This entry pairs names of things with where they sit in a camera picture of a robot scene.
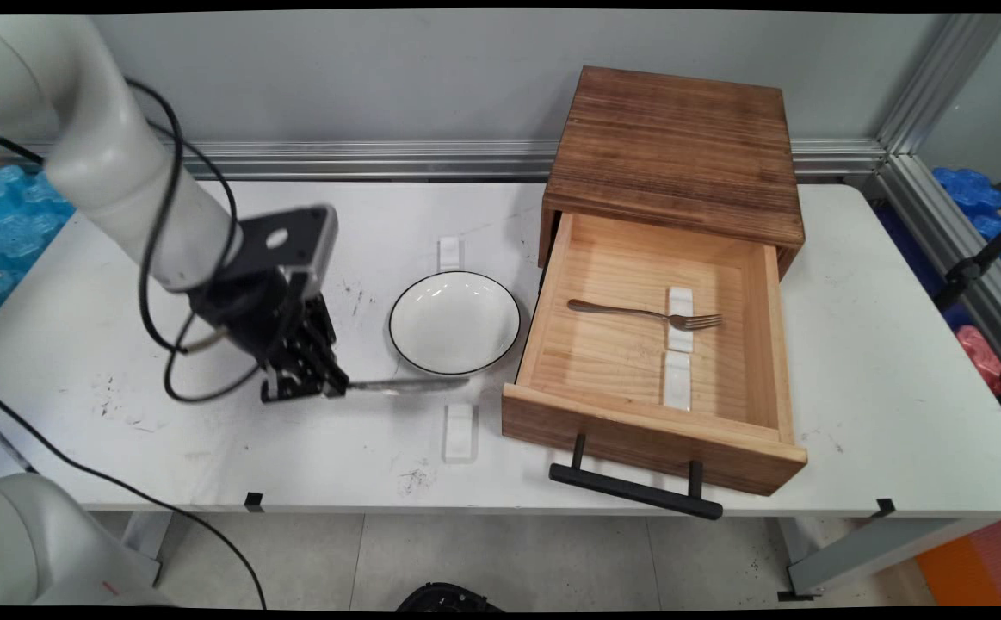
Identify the black stand pole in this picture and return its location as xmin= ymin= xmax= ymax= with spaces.
xmin=933 ymin=183 xmax=1001 ymax=313

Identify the blue bubble wrap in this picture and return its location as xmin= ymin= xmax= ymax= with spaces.
xmin=933 ymin=167 xmax=1001 ymax=287
xmin=0 ymin=164 xmax=79 ymax=335

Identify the black drawer handle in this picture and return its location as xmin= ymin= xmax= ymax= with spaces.
xmin=549 ymin=433 xmax=725 ymax=521

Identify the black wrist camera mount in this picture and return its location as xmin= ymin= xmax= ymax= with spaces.
xmin=206 ymin=204 xmax=339 ymax=300

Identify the black round object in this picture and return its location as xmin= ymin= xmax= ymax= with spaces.
xmin=395 ymin=582 xmax=505 ymax=613

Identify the dark wooden drawer cabinet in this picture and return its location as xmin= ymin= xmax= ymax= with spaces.
xmin=539 ymin=66 xmax=806 ymax=278

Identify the silver fork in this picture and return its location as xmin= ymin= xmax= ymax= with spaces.
xmin=567 ymin=298 xmax=724 ymax=332

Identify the horizontal aluminium frame rail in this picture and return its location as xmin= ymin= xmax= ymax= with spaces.
xmin=0 ymin=139 xmax=888 ymax=183

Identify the white plate black rim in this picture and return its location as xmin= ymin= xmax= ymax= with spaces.
xmin=388 ymin=270 xmax=522 ymax=377

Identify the slanted aluminium frame post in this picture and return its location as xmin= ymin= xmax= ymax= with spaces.
xmin=877 ymin=13 xmax=1001 ymax=158

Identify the grey table leg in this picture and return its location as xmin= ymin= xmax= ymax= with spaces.
xmin=777 ymin=516 xmax=998 ymax=602
xmin=120 ymin=513 xmax=176 ymax=588

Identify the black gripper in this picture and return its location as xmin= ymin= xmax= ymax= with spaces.
xmin=186 ymin=269 xmax=351 ymax=405

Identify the pink plastic bag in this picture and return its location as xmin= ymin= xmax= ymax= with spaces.
xmin=956 ymin=325 xmax=1001 ymax=395

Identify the thin black background cable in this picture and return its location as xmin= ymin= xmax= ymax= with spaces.
xmin=0 ymin=133 xmax=46 ymax=166

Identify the orange box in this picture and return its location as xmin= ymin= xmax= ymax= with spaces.
xmin=916 ymin=518 xmax=1001 ymax=608

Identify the aluminium frame side rail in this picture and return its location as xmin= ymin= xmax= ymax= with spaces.
xmin=872 ymin=153 xmax=1001 ymax=393

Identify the light wooden drawer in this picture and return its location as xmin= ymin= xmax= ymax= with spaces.
xmin=500 ymin=211 xmax=809 ymax=498

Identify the silver table knife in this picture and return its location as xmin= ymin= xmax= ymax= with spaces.
xmin=345 ymin=375 xmax=472 ymax=396

